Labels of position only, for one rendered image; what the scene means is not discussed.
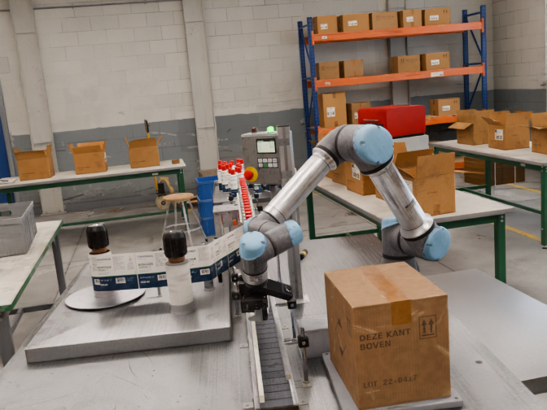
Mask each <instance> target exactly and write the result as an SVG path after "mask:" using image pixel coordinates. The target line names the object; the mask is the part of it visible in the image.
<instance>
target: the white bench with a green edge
mask: <svg viewBox="0 0 547 410"><path fill-rule="evenodd" d="M62 225H63V220H53V221H46V222H39V223H36V226H37V233H36V236H35V238H34V239H33V242H32V244H31V247H30V248H29V250H28V253H27V254H25V255H14V256H8V257H2V258H0V357H2V364H3V368H4V367H5V366H6V364H7V363H8V361H9V360H10V359H11V357H12V356H13V355H14V354H15V348H14V343H13V338H12V334H13V333H14V331H15V328H16V326H17V325H18V323H19V321H20V318H21V317H22V315H23V314H24V313H26V312H36V311H42V310H48V309H50V308H51V307H52V306H53V304H54V303H44V304H38V305H33V306H27V307H17V308H14V306H15V305H16V303H17V302H18V300H19V298H20V296H21V295H22V293H23V292H24V289H25V287H26V286H27V284H28V283H29V281H30V279H31V278H32V276H33V274H34V273H35V271H36V269H37V267H38V265H39V264H40V263H41V261H42V259H43V257H44V255H45V254H46V252H47V251H48V249H49V247H50V245H51V244H52V249H53V254H54V260H55V269H56V274H57V280H58V285H59V294H60V295H61V294H62V293H63V292H64V290H65V289H66V288H67V285H66V279H65V274H64V269H63V259H62V254H61V248H60V243H59V230H60V228H61V227H62ZM9 315H15V316H14V318H13V320H12V322H11V323H10V320H9V318H10V317H9Z"/></svg>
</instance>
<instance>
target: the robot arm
mask: <svg viewBox="0 0 547 410"><path fill-rule="evenodd" d="M393 145H394V142H393V139H392V136H391V134H390V133H389V132H388V131H387V130H386V129H385V128H383V127H381V126H377V125H374V124H344V125H341V126H339V127H337V128H336V129H333V130H332V131H331V132H329V133H328V134H327V135H326V136H325V137H324V138H323V139H322V140H321V141H320V142H319V143H318V144H317V145H316V146H315V147H314V148H313V155H312V156H311V157H310V158H309V159H308V160H307V161H306V162H305V164H304V165H303V166H302V167H301V168H300V169H299V171H298V172H297V173H296V174H295V175H294V176H293V177H292V178H291V179H290V180H289V181H288V182H287V183H286V184H285V186H284V187H283V188H282V189H281V190H280V191H279V192H278V194H277V195H276V196H275V197H274V198H273V199H272V200H271V202H270V203H269V204H268V205H267V206H266V207H265V209H264V210H263V211H262V212H261V213H260V214H259V216H253V217H251V218H249V219H247V220H246V222H245V223H244V226H243V232H244V235H243V236H242V237H241V238H240V241H239V254H240V259H241V266H242V275H238V287H239V294H240V303H241V310H242V313H246V312H248V313H249V312H254V313H255V314H254V315H252V316H249V317H248V320H249V321H261V322H262V323H263V324H265V323H266V321H267V320H268V311H267V308H268V307H269V305H268V297H267V295H270V296H273V297H276V298H279V299H284V300H286V301H290V300H291V298H292V297H293V296H294V295H293V289H292V286H290V285H288V284H285V283H281V282H279V281H275V280H271V279H268V262H267V261H268V260H271V259H272V258H274V257H276V256H277V255H280V254H282V253H283V252H285V251H287V250H289V249H291V248H292V247H293V248H294V247H295V246H296V245H298V244H299V243H301V242H302V241H303V237H304V236H303V232H302V229H301V227H300V226H299V225H298V223H297V222H295V221H294V220H288V221H286V220H287V219H288V218H289V217H290V216H291V214H292V213H293V212H294V211H295V210H296V208H297V207H298V206H299V205H300V204H301V203H302V202H303V201H304V200H305V199H306V198H307V197H308V195H309V194H310V193H311V192H312V191H313V189H314V188H315V187H316V186H317V185H318V184H319V182H320V181H321V180H322V179H323V178H324V177H325V175H326V174H327V173H328V172H329V171H330V170H335V169H336V168H337V167H338V166H339V165H340V164H341V163H343V162H345V161H349V162H353V163H354V164H355V165H356V166H357V168H358V169H359V171H360V172H361V174H363V175H365V176H369V177H370V179H371V180H372V182H373V183H374V185H375V186H376V188H377V190H378V191H379V193H380V194H381V195H382V197H383V199H384V201H385V202H386V204H387V205H388V206H389V208H390V209H391V211H392V213H393V215H394V216H389V217H386V218H384V219H383V220H382V228H381V230H382V257H383V258H382V261H381V264H390V263H397V262H404V261H405V262H406V263H407V264H408V265H410V266H411V267H412V268H414V269H415V270H416V271H418V272H419V273H420V270H419V267H418V263H417V260H416V257H418V258H422V259H424V260H430V261H437V260H441V259H442V258H443V257H444V256H445V255H446V253H447V252H448V250H449V245H450V242H451V237H450V233H449V231H448V230H447V229H446V228H444V227H442V226H438V225H437V224H436V222H435V221H434V219H433V218H432V216H431V215H430V214H427V213H424V212H423V210H422V209H421V207H420V206H419V204H418V202H417V200H416V198H415V197H414V195H413V194H412V192H411V191H410V189H409V187H408V186H407V184H406V183H405V181H404V179H403V177H402V176H401V174H400V173H399V171H398V169H397V168H396V166H395V164H394V163H393V162H392V161H393V158H394V154H393V151H394V148H393ZM285 221H286V222H285Z"/></svg>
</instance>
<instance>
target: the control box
mask: <svg viewBox="0 0 547 410"><path fill-rule="evenodd" d="M267 132H268V131H264V132H258V133H254V134H252V133H245V134H242V135H241V138H242V148H243V163H244V172H245V171H247V170H250V171H252V172H253V178H252V179H251V180H249V181H248V180H246V179H245V181H246V184H261V185H281V184H282V172H281V166H280V156H279V139H278V133H277V131H274V133H267ZM290 135H291V137H290V140H291V154H292V165H293V176H294V175H295V164H294V154H293V143H292V133H291V130H290ZM257 138H275V141H276V151H277V154H257V149H256V139H257ZM275 157H278V168H258V163H257V158H275Z"/></svg>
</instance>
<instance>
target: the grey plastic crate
mask: <svg viewBox="0 0 547 410"><path fill-rule="evenodd" d="M5 211H11V215H9V216H0V258H2V257H8V256H14V255H25V254H27V253H28V250H29V248H30V247H31V244H32V242H33V239H34V238H35V236H36V233H37V226H36V221H35V220H36V219H35V216H34V210H33V201H28V202H22V203H9V204H3V205H0V212H5Z"/></svg>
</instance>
